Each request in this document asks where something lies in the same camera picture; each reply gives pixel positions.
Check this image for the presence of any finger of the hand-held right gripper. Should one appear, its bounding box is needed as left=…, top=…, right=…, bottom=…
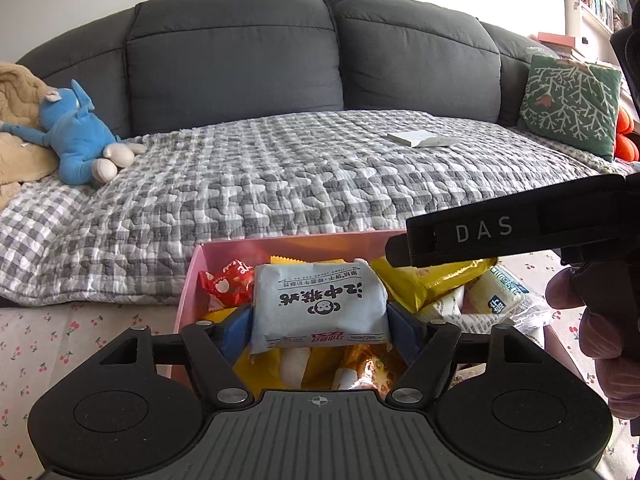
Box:
left=385, top=216, right=501, bottom=269

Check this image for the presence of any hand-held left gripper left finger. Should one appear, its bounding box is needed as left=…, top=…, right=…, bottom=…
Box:
left=97, top=305, right=256, bottom=408

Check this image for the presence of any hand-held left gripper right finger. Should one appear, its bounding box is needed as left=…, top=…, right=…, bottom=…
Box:
left=386, top=302, right=543, bottom=408

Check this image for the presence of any large yellow snack packet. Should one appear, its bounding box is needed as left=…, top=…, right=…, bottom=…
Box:
left=202, top=310, right=346, bottom=391
left=370, top=257, right=498, bottom=313

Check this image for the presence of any red candy packet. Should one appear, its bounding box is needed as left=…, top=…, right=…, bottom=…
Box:
left=197, top=257, right=253, bottom=311

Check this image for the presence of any white orange snack packet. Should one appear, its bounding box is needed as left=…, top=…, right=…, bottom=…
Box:
left=332, top=345, right=408, bottom=393

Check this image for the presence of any pink cardboard box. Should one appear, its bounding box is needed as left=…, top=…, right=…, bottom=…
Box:
left=170, top=229, right=596, bottom=396

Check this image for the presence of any pale grey snack packet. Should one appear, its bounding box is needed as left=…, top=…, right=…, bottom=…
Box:
left=248, top=258, right=392, bottom=356

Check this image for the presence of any clear bread packet blue label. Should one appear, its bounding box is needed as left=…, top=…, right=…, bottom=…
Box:
left=462, top=262, right=553, bottom=333

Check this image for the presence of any gold snack packet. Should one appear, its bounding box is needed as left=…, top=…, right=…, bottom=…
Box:
left=270, top=255, right=346, bottom=266

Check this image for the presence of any person's right hand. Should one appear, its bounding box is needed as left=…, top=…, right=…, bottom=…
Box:
left=545, top=262, right=640, bottom=423

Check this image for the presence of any orange plush toy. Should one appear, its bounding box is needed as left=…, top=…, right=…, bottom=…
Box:
left=612, top=107, right=640, bottom=163

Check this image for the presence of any white booklet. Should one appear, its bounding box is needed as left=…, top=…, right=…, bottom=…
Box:
left=387, top=129, right=458, bottom=149

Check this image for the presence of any green branch-print cushion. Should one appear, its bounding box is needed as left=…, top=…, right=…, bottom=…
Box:
left=517, top=52, right=623, bottom=162

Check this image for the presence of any grey checked blanket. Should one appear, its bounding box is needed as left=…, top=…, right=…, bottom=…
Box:
left=0, top=109, right=640, bottom=308

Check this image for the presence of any stack of books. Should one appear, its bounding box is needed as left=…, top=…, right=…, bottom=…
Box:
left=527, top=31, right=618, bottom=68

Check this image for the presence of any cherry print tablecloth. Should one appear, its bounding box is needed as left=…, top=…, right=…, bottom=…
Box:
left=0, top=250, right=640, bottom=480

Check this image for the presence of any blue plush toy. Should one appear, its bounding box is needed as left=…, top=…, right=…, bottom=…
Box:
left=0, top=79, right=146, bottom=190

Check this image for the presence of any dark grey sofa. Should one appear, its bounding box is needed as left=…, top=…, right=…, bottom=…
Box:
left=15, top=0, right=623, bottom=141

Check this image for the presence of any beige quilted blanket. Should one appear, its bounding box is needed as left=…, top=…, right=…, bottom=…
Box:
left=0, top=62, right=58, bottom=211

